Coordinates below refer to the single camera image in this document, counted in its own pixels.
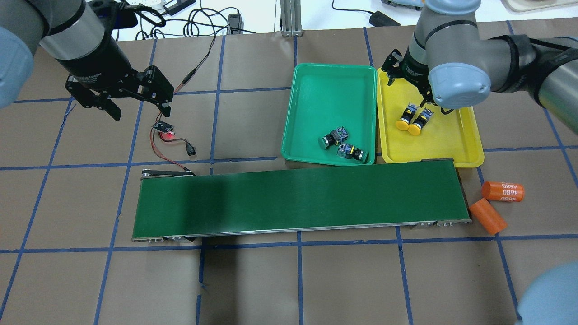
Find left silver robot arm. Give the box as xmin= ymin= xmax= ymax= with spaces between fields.
xmin=0 ymin=0 xmax=175 ymax=120

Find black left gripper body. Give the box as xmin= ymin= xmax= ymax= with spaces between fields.
xmin=65 ymin=43 xmax=175 ymax=109

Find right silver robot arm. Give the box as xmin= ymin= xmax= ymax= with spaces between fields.
xmin=381 ymin=0 xmax=578 ymax=132

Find green push button switch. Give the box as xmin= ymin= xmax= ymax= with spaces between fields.
xmin=318 ymin=127 xmax=349 ymax=149

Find beige tray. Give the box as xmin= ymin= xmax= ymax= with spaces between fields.
xmin=502 ymin=0 xmax=578 ymax=13

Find plain orange cylinder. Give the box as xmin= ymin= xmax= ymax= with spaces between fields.
xmin=469 ymin=198 xmax=508 ymax=235

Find yellow plastic tray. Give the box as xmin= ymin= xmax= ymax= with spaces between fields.
xmin=377 ymin=69 xmax=485 ymax=168

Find green plastic tray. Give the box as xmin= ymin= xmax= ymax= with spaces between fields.
xmin=281 ymin=62 xmax=378 ymax=166

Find aluminium frame post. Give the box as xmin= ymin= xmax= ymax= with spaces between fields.
xmin=280 ymin=0 xmax=303 ymax=37

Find yellow push button switch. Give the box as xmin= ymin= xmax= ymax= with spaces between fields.
xmin=396 ymin=103 xmax=418 ymax=131

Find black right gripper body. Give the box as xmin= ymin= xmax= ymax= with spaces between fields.
xmin=382 ymin=49 xmax=432 ymax=95

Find orange cylinder with print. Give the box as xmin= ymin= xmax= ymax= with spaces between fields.
xmin=481 ymin=181 xmax=526 ymax=202

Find green conveyor belt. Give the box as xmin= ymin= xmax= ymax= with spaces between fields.
xmin=131 ymin=160 xmax=471 ymax=242

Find red black wire with board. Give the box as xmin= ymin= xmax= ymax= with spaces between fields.
xmin=150 ymin=34 xmax=217 ymax=173

